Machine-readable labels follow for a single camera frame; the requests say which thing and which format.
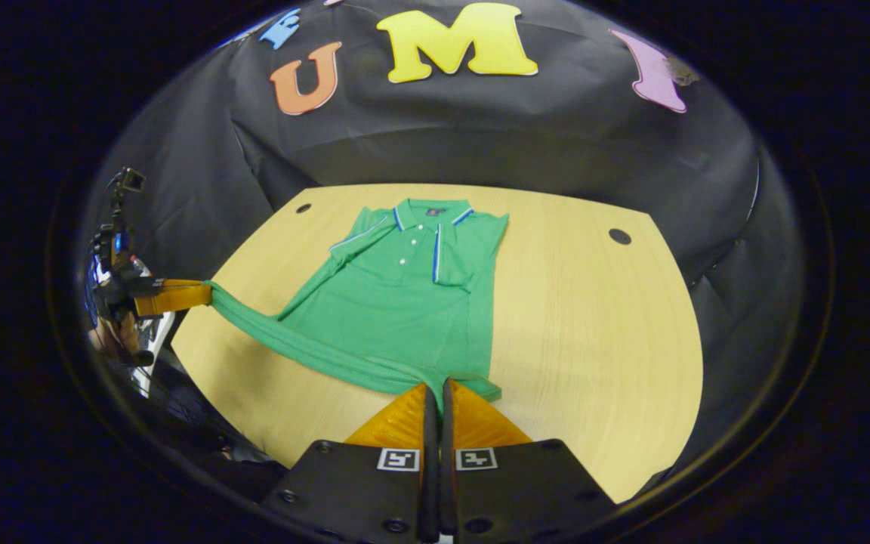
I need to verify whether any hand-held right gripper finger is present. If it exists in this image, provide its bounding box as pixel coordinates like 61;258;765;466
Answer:
440;378;617;544
260;382;440;544

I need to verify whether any green T-shirt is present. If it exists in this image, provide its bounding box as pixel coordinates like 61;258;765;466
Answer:
205;198;511;405

